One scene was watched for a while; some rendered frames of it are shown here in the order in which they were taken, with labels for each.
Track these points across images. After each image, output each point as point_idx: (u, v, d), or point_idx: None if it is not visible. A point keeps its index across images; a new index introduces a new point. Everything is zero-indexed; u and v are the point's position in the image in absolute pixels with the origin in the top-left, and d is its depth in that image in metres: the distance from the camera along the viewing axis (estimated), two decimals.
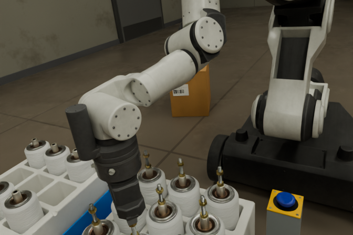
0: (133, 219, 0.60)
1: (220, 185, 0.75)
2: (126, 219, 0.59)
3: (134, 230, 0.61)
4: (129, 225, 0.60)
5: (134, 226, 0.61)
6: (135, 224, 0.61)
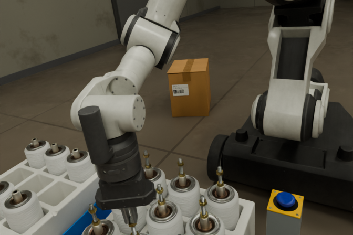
0: (128, 219, 0.60)
1: (220, 185, 0.75)
2: None
3: (134, 230, 0.61)
4: (129, 225, 0.60)
5: (134, 226, 0.61)
6: (135, 224, 0.61)
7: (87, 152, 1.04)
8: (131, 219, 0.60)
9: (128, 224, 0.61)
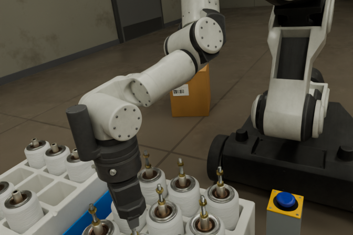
0: (134, 222, 0.59)
1: (220, 185, 0.75)
2: (128, 223, 0.58)
3: (134, 227, 0.62)
4: None
5: None
6: None
7: None
8: None
9: None
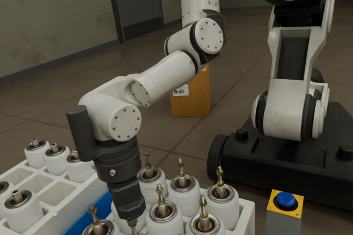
0: (133, 219, 0.61)
1: (220, 185, 0.75)
2: (126, 220, 0.59)
3: (131, 229, 0.62)
4: None
5: None
6: None
7: None
8: None
9: None
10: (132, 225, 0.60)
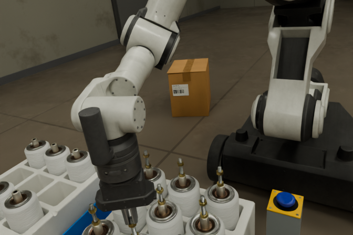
0: (129, 220, 0.60)
1: (220, 185, 0.75)
2: None
3: (131, 229, 0.62)
4: None
5: None
6: (128, 225, 0.61)
7: (87, 152, 1.04)
8: (129, 217, 0.61)
9: None
10: (132, 226, 0.60)
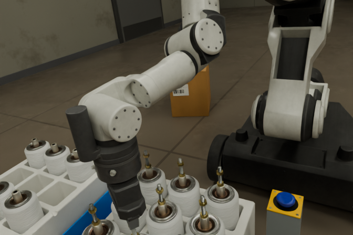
0: (134, 223, 0.60)
1: (220, 185, 0.75)
2: (127, 223, 0.58)
3: (134, 231, 0.62)
4: (128, 226, 0.61)
5: None
6: None
7: None
8: None
9: None
10: None
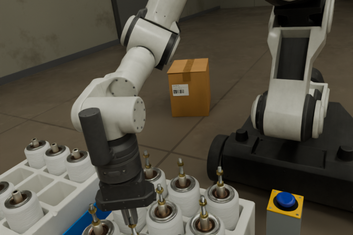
0: (128, 220, 0.60)
1: (220, 185, 0.75)
2: None
3: (134, 231, 0.62)
4: (128, 225, 0.61)
5: (133, 227, 0.61)
6: (135, 226, 0.61)
7: (87, 152, 1.04)
8: (130, 220, 0.60)
9: None
10: None
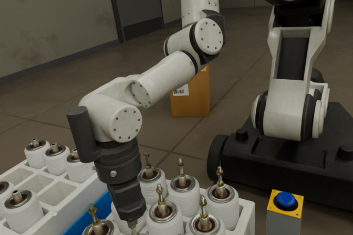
0: (133, 220, 0.60)
1: (220, 185, 0.75)
2: (126, 221, 0.59)
3: (135, 228, 0.62)
4: (135, 225, 0.61)
5: None
6: None
7: None
8: None
9: (134, 225, 0.61)
10: None
